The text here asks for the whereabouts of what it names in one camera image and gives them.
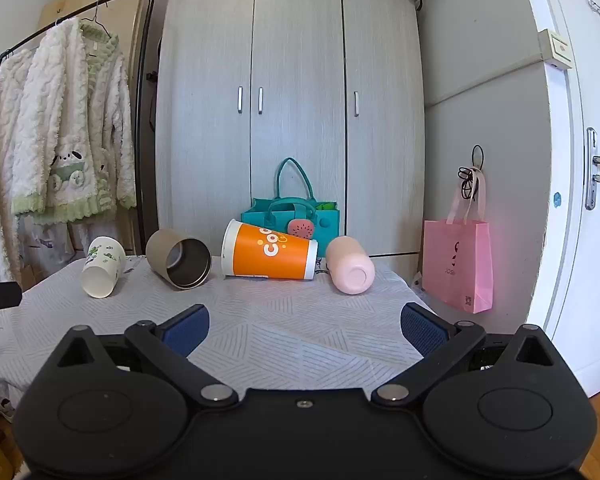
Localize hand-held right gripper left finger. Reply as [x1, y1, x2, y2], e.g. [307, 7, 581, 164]
[54, 303, 239, 409]

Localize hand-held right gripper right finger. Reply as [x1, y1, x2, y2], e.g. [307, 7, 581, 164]
[371, 302, 557, 409]

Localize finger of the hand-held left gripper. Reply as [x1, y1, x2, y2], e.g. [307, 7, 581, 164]
[0, 282, 22, 322]

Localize brown metal cup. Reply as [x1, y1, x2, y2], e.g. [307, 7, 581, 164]
[145, 228, 213, 291]

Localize pink cup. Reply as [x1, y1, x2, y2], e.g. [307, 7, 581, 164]
[325, 235, 376, 295]

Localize white paper cup green print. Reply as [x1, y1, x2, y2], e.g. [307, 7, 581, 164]
[81, 236, 127, 300]

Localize orange paper cup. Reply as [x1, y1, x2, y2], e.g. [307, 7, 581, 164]
[221, 218, 319, 281]

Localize grey patterned pants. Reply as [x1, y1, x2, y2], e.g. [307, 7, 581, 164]
[17, 212, 101, 267]

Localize pink paper bag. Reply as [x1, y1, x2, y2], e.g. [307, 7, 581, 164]
[422, 165, 494, 314]

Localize grey patterned tablecloth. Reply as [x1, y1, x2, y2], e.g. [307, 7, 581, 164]
[0, 255, 433, 402]

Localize shoes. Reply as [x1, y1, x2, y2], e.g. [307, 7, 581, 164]
[0, 392, 19, 424]

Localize teal tote bag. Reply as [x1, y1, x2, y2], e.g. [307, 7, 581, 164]
[240, 157, 340, 257]

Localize pink watermelon pouch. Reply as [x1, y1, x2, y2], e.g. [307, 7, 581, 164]
[286, 217, 316, 241]

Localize white fluffy robe green trim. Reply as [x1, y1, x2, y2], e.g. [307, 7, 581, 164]
[11, 17, 137, 226]

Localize grey wooden wardrobe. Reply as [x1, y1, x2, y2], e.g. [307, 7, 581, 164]
[155, 0, 427, 262]

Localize black clothes rack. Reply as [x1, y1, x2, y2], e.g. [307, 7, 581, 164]
[0, 0, 157, 257]

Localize black cable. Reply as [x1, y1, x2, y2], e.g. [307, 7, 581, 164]
[457, 145, 485, 201]

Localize wire clothes hanger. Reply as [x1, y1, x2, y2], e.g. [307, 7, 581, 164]
[77, 0, 119, 41]

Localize beige light switch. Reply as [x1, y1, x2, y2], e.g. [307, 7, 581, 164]
[537, 29, 574, 70]

